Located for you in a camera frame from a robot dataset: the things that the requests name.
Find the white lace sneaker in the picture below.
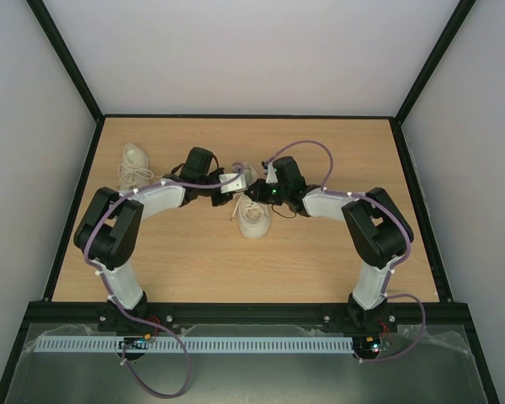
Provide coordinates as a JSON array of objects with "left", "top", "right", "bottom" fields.
[
  {"left": 118, "top": 143, "right": 154, "bottom": 191},
  {"left": 228, "top": 162, "right": 274, "bottom": 240}
]

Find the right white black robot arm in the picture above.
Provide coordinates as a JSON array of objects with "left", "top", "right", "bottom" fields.
[{"left": 246, "top": 157, "right": 414, "bottom": 330}]

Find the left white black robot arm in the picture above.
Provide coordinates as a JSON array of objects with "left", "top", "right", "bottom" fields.
[{"left": 73, "top": 147, "right": 247, "bottom": 311}]

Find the white lace sneaker tied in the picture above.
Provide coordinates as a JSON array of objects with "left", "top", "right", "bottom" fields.
[{"left": 118, "top": 143, "right": 154, "bottom": 191}]

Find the left controller board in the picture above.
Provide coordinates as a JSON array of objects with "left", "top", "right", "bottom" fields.
[{"left": 116, "top": 334, "right": 157, "bottom": 350}]

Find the controller board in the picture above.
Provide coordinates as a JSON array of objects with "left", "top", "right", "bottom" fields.
[
  {"left": 116, "top": 334, "right": 157, "bottom": 350},
  {"left": 353, "top": 332, "right": 392, "bottom": 356}
]

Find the right controller board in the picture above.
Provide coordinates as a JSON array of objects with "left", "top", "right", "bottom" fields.
[{"left": 353, "top": 332, "right": 392, "bottom": 356}]

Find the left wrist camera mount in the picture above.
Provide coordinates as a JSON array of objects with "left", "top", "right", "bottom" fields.
[{"left": 218, "top": 173, "right": 247, "bottom": 194}]

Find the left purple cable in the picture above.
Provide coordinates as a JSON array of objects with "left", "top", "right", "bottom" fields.
[{"left": 83, "top": 162, "right": 247, "bottom": 398}]

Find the black aluminium frame rail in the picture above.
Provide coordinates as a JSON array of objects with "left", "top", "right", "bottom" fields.
[{"left": 24, "top": 301, "right": 472, "bottom": 326}]

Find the light blue slotted cable duct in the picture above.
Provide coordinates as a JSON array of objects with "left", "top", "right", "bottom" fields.
[{"left": 34, "top": 336, "right": 354, "bottom": 354}]

